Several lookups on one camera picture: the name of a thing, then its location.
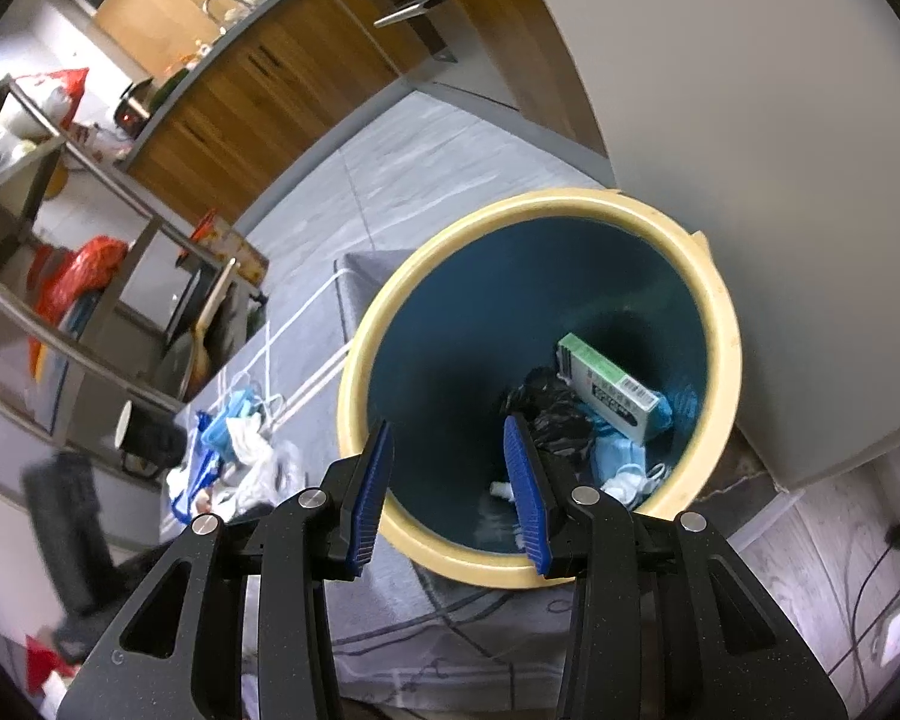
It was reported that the white green medicine box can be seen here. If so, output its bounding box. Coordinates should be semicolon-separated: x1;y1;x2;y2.
555;334;665;445

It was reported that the grey checked cloth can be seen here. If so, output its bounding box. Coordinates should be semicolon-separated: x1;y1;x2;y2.
142;251;593;720

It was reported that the black mug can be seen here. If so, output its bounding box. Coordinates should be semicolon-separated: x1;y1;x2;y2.
114;399;188;477

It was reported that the red white plastic bag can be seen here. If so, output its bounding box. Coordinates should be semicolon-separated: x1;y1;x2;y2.
15;67;91;128

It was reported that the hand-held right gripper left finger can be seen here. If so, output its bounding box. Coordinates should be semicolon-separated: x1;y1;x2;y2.
58;420;395;720

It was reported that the clear plastic wrapper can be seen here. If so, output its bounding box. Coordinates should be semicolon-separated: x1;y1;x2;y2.
225;420;308;512

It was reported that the black plastic bag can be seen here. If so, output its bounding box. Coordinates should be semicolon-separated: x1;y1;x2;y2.
502;367;597;466

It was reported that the light blue face mask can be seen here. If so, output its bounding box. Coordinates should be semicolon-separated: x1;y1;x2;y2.
589;431;672;511

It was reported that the wok with wooden handle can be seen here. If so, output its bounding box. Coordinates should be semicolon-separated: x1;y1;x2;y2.
154;259;241;398

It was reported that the steel shelf rack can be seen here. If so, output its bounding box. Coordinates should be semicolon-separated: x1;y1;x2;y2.
0;71;271;466

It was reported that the wooden kitchen cabinet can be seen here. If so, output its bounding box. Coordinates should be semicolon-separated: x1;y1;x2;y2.
94;0;451;226

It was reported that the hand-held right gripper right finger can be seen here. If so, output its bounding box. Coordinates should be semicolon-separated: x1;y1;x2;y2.
502;414;848;720

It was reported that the grey kitchen countertop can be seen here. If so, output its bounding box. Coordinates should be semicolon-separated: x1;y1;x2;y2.
112;0;323;166

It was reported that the blue white printed wrapper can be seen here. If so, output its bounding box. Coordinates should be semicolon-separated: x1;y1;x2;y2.
166;409;230;522

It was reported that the blue bin with cream rim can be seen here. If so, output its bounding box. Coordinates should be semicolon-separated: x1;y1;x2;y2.
337;189;743;590

